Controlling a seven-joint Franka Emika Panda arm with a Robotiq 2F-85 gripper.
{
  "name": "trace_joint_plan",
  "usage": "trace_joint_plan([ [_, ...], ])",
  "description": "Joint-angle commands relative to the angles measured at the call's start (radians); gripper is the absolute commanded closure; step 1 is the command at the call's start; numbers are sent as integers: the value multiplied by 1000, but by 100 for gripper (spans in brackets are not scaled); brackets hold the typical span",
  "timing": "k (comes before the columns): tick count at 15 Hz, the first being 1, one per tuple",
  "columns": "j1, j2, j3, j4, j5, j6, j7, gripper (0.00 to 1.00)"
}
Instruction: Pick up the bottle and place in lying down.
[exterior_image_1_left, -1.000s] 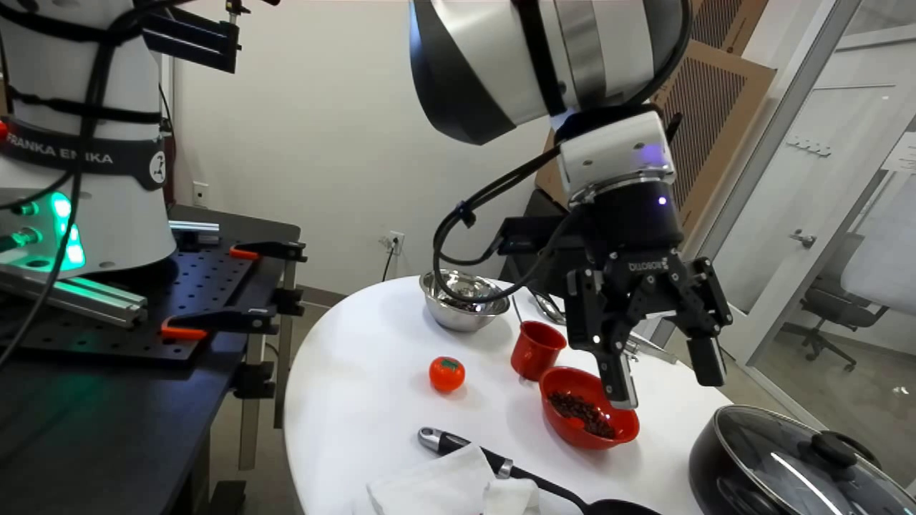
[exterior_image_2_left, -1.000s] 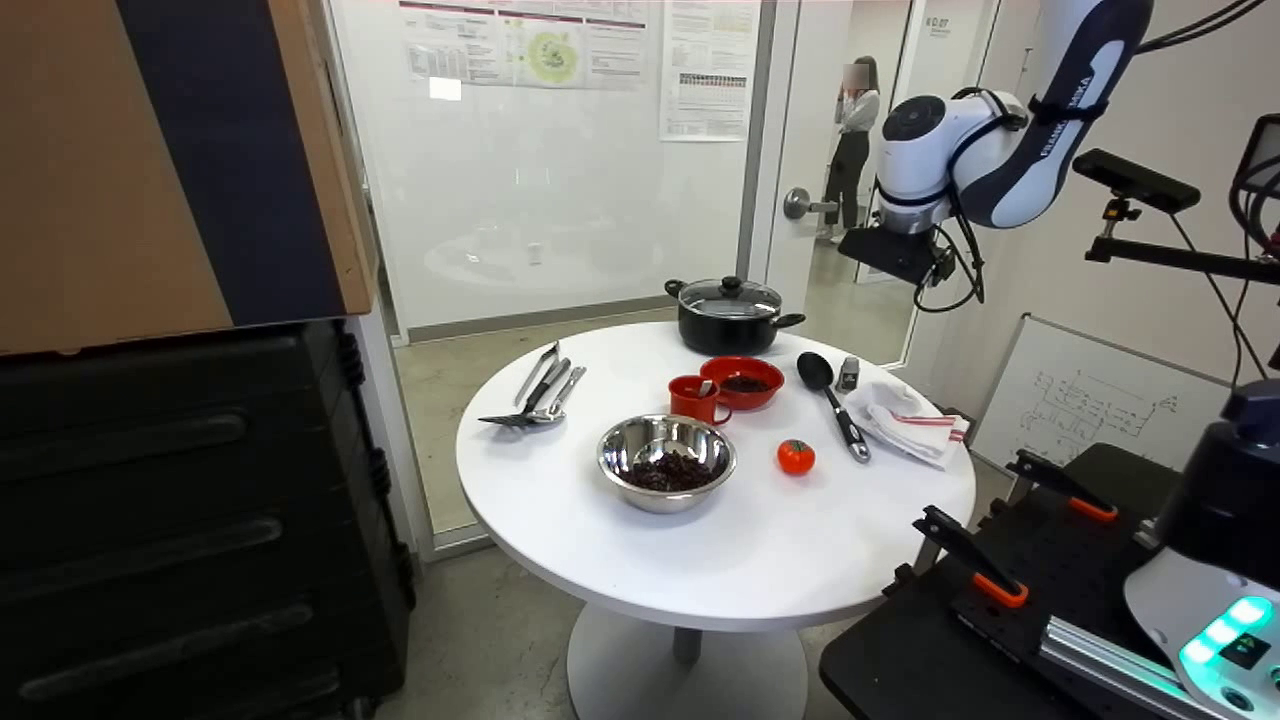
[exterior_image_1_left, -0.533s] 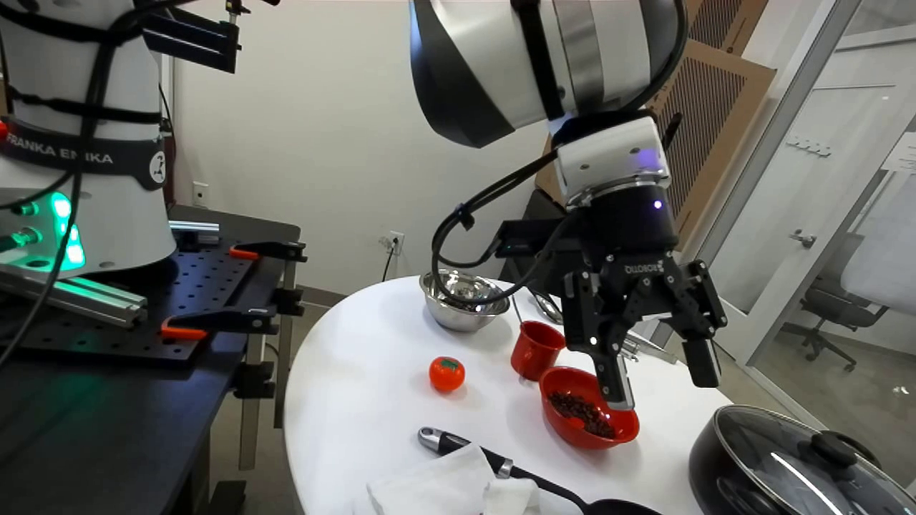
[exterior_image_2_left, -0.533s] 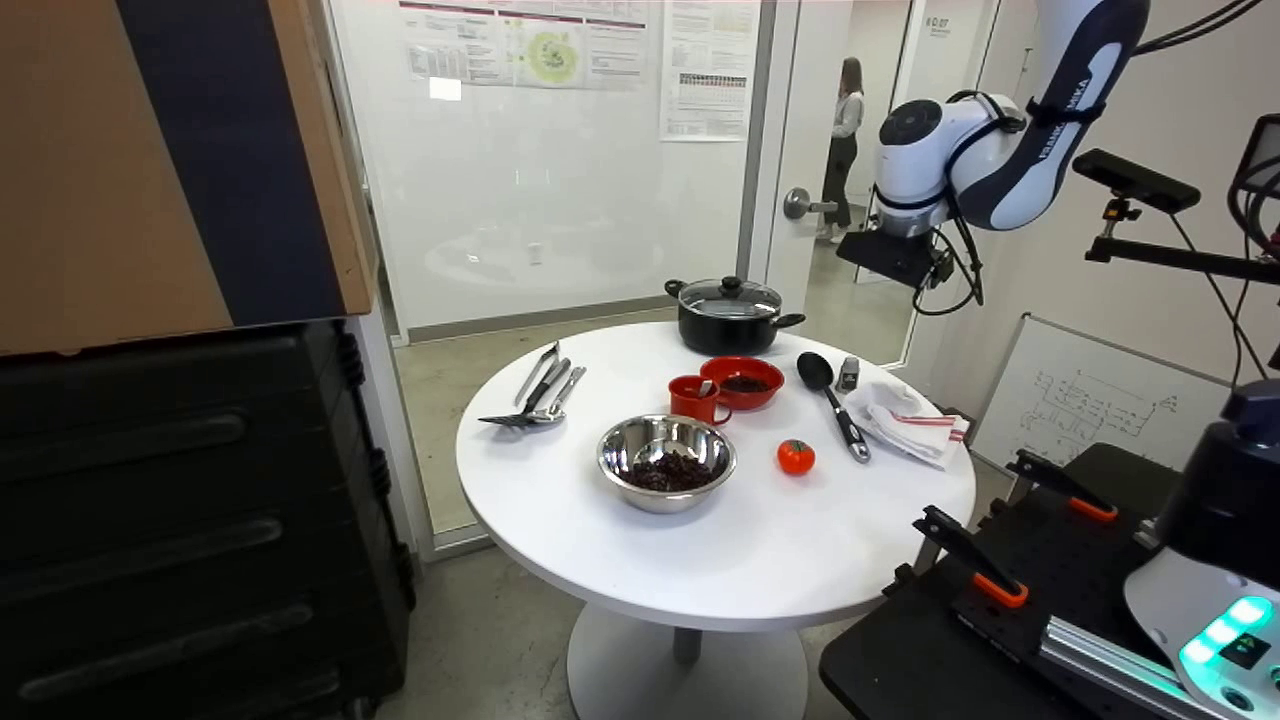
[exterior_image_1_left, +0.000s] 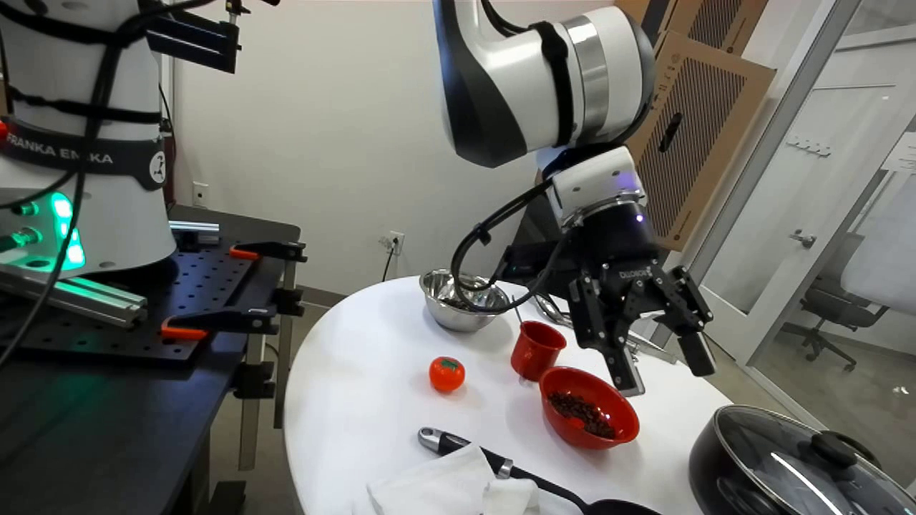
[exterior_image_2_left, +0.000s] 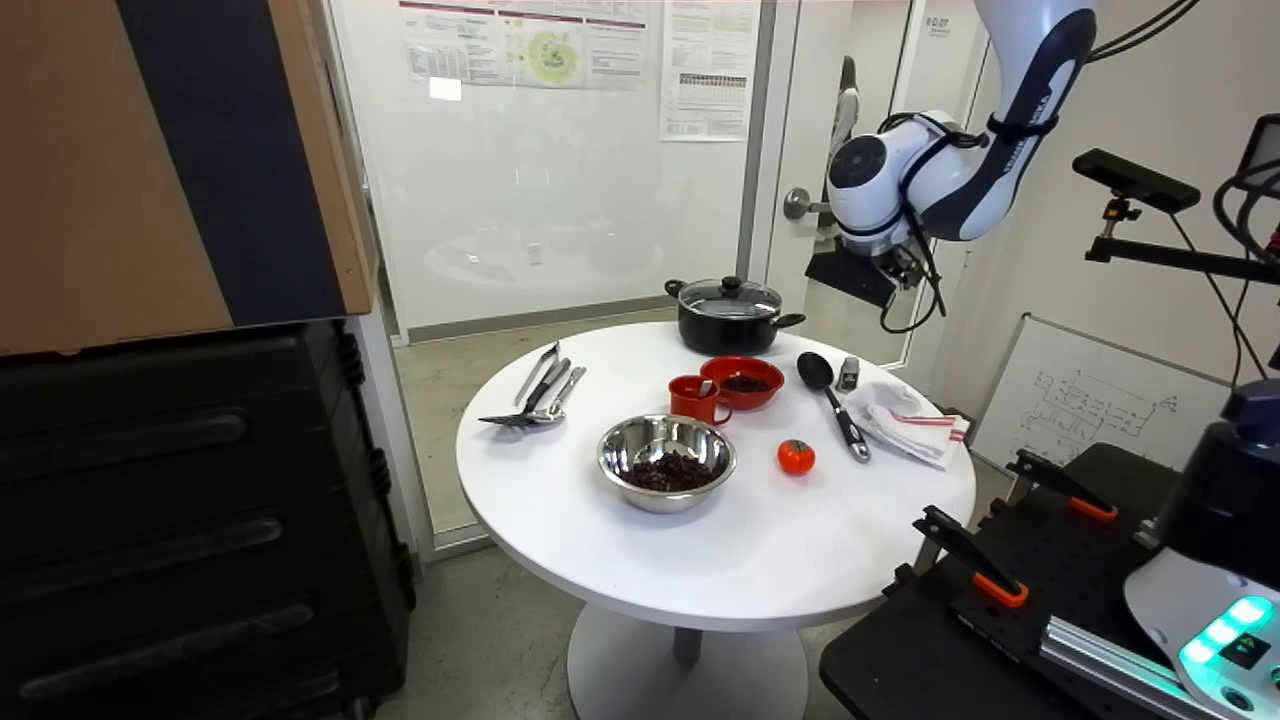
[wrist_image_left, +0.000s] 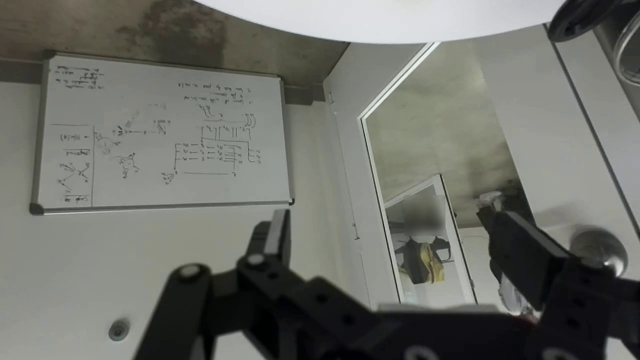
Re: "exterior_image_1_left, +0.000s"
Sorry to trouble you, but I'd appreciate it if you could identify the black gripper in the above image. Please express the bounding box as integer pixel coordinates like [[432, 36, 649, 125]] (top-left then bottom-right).
[[568, 196, 719, 397]]

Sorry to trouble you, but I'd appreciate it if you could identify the glass pan lid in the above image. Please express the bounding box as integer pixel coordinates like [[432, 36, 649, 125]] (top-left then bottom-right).
[[712, 409, 916, 515]]

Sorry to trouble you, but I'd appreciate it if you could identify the aluminium profile rail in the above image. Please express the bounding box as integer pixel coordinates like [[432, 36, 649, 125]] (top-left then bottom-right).
[[0, 259, 153, 331]]

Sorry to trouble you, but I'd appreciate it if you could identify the red plastic cup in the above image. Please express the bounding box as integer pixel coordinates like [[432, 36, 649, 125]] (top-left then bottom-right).
[[506, 318, 569, 382]]

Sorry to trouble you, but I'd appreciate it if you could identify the large brown cardboard box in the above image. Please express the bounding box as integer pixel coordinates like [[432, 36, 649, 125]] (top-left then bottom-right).
[[619, 25, 778, 255]]

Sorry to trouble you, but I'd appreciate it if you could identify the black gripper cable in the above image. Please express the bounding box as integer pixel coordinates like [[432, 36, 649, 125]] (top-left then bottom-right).
[[447, 176, 586, 319]]

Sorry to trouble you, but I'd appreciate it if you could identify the grey metal door frame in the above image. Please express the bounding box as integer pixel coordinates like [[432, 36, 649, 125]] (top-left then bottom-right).
[[668, 0, 865, 349]]

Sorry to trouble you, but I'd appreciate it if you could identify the red bowl with dark food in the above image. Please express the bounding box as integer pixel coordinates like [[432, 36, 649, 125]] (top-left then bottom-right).
[[536, 362, 645, 455]]

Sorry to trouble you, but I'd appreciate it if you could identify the stainless steel bowl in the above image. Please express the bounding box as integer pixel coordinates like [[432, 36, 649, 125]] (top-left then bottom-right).
[[419, 265, 516, 335]]

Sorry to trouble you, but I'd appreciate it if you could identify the white wall outlet with plug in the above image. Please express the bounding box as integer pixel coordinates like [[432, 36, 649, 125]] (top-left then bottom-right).
[[377, 228, 406, 282]]

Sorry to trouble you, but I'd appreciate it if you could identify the silver door handle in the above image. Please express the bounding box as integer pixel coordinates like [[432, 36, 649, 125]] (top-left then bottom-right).
[[787, 226, 821, 255]]

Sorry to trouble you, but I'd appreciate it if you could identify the black camera on mount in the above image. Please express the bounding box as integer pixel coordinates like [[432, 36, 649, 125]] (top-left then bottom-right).
[[130, 0, 244, 78]]

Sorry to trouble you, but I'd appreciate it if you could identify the black pot with lid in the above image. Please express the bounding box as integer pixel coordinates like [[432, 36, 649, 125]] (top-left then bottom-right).
[[686, 404, 916, 515]]

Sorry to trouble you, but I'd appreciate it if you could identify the long orange-tipped black clamp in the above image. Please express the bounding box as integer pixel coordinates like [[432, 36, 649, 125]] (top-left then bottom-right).
[[158, 282, 306, 346]]

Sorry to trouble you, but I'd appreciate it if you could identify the orange toy tomato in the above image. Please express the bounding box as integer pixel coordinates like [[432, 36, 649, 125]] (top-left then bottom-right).
[[427, 355, 470, 397]]

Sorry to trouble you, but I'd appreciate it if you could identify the grey office chair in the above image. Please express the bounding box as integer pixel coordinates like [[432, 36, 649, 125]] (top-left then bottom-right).
[[778, 231, 894, 374]]

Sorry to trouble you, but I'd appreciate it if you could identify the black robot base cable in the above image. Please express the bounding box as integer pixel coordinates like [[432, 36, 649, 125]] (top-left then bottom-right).
[[0, 0, 131, 365]]

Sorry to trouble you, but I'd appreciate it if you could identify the small brown cardboard box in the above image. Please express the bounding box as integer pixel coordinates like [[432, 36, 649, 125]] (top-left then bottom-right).
[[612, 0, 772, 58]]

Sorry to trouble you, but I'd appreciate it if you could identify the short orange-tipped black clamp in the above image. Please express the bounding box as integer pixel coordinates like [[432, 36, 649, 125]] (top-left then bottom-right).
[[227, 236, 311, 265]]

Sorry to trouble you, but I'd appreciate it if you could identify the black work table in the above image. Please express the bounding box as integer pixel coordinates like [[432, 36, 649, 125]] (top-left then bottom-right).
[[0, 202, 309, 515]]

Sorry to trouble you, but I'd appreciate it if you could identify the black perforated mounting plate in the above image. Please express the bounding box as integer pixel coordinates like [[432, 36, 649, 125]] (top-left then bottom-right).
[[0, 241, 289, 365]]

